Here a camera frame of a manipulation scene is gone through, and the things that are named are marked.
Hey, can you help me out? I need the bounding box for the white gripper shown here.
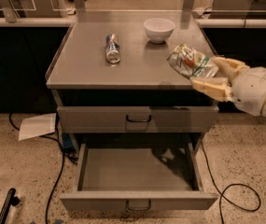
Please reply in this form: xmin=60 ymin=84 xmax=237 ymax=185
xmin=190 ymin=57 xmax=266 ymax=116

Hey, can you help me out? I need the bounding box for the crushed green 7up can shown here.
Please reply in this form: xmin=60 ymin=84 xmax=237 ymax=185
xmin=167 ymin=44 xmax=218 ymax=78

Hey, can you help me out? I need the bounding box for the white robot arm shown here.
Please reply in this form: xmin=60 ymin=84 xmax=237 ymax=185
xmin=190 ymin=57 xmax=266 ymax=117

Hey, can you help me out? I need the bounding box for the closed grey top drawer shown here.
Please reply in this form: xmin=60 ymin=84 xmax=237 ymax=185
xmin=57 ymin=106 xmax=218 ymax=133

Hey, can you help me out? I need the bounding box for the grey drawer cabinet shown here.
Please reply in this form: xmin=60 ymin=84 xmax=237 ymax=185
xmin=44 ymin=9 xmax=233 ymax=213

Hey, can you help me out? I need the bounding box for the blue silver energy drink can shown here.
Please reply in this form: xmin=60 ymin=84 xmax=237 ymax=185
xmin=105 ymin=34 xmax=120 ymax=63

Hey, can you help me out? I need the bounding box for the open grey middle drawer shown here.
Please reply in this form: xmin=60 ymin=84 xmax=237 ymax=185
xmin=61 ymin=144 xmax=217 ymax=211

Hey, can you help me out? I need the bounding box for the white bowl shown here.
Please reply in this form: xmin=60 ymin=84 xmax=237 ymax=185
xmin=144 ymin=18 xmax=175 ymax=44

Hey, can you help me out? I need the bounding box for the blue box under cabinet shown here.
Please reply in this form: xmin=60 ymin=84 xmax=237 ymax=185
xmin=62 ymin=133 xmax=74 ymax=149

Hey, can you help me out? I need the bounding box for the white paper sheet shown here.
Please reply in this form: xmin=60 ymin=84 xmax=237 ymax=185
xmin=19 ymin=113 xmax=56 ymax=140

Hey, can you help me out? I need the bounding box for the black bar object on floor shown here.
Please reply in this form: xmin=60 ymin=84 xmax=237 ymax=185
xmin=0 ymin=188 xmax=21 ymax=224

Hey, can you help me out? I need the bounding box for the black cable on right floor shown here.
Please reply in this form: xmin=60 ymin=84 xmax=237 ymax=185
xmin=201 ymin=142 xmax=262 ymax=224

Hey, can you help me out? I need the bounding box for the black cable on floor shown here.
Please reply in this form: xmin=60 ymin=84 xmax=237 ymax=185
xmin=8 ymin=112 xmax=79 ymax=224
xmin=201 ymin=142 xmax=262 ymax=224

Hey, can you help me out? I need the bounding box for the black cable on left floor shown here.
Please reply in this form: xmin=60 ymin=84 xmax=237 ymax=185
xmin=8 ymin=112 xmax=79 ymax=224

